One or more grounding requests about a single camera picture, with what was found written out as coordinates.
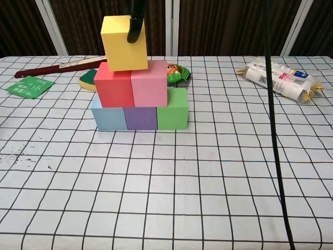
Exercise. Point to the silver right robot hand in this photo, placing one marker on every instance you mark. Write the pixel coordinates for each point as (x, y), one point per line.
(135, 26)

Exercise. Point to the yellow foam cube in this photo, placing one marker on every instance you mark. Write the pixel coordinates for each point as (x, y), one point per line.
(122, 54)

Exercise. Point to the pink foam cube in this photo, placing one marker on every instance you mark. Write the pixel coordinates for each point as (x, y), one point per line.
(149, 88)

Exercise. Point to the red foam cube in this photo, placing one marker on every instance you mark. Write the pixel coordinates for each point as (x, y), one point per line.
(114, 88)

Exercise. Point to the purple foam cube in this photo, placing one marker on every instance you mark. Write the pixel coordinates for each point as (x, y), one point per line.
(140, 118)

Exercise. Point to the light blue foam cube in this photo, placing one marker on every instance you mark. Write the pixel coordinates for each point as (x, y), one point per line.
(109, 118)

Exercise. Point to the green foam cube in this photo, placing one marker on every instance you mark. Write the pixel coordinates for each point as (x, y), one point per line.
(173, 114)

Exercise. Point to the dark brown curtain panel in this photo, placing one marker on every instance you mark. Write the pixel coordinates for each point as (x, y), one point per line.
(20, 26)
(221, 26)
(320, 26)
(78, 26)

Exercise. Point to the orange green snack bag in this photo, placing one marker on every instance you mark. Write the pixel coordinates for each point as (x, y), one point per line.
(177, 74)

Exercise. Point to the green and yellow sponge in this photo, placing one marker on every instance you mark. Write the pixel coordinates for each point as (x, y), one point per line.
(87, 79)

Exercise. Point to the dark red folded fan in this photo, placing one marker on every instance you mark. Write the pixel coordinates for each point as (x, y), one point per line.
(52, 69)

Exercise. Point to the green sachet packet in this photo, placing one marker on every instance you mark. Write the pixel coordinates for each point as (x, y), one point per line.
(28, 87)

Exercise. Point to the white plastic noodle package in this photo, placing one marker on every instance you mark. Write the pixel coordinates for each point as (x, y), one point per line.
(288, 83)

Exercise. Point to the white partition post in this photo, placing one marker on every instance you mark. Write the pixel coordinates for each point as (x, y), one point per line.
(298, 26)
(52, 28)
(172, 26)

